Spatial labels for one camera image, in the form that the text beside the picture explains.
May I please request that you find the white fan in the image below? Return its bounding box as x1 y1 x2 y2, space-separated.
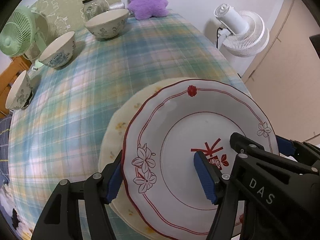
214 3 270 58

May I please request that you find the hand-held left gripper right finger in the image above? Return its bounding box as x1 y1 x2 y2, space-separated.
194 151 247 240

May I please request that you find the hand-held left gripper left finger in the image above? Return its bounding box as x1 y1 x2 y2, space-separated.
31 150 123 240

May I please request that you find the purple plush toy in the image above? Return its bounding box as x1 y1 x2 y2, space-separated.
125 0 168 20

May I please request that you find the green printed mat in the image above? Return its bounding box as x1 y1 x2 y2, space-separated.
30 0 122 30

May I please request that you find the beige door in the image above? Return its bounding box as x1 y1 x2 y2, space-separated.
241 0 320 143

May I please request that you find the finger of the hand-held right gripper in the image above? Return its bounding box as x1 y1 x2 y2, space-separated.
276 135 320 165
230 132 320 175

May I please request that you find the pile of white clothes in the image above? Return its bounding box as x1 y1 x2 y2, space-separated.
0 177 33 238

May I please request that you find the grey-green floral ceramic bowl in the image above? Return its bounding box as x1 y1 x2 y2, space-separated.
84 8 129 40
5 70 33 110
38 31 76 68

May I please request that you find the white plate with red pattern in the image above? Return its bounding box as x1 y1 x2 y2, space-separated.
122 79 279 240

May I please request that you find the glass jar with dark lid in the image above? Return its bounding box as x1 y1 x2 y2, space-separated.
82 0 110 22

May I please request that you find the round yellow floral plate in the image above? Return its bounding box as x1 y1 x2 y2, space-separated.
98 79 248 239

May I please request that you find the green desk fan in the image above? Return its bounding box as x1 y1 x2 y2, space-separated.
0 7 50 69

